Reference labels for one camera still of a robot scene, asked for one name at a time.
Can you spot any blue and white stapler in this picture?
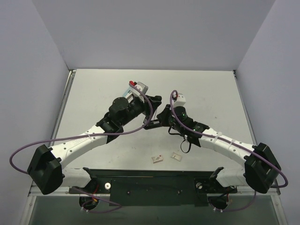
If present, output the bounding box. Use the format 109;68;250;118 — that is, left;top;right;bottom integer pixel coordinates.
122;86;132;99

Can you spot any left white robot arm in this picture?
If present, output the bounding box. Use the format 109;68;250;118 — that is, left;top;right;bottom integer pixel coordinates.
27;96;162;195

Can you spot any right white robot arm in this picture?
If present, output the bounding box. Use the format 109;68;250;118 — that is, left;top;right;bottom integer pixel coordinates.
154;105;281;194

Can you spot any staple box with red dot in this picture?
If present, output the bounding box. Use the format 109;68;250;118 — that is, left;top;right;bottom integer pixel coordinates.
151;155;164;164

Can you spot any open white staple box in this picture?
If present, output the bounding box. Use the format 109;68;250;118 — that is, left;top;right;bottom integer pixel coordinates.
171;152;182;162

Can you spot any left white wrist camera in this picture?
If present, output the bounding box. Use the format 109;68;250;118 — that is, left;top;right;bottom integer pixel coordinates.
128;81;149;103

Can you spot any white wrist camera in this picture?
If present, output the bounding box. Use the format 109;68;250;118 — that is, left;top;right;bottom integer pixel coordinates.
172;92;186;108
128;81;149;103

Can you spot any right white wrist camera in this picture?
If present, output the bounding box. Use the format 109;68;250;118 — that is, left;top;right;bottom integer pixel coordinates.
172;92;186;108

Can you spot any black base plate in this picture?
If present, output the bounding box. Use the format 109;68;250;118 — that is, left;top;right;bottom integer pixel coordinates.
69;168;237;207

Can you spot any aluminium frame rail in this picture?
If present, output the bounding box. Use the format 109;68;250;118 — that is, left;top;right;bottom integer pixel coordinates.
28;69;77;197

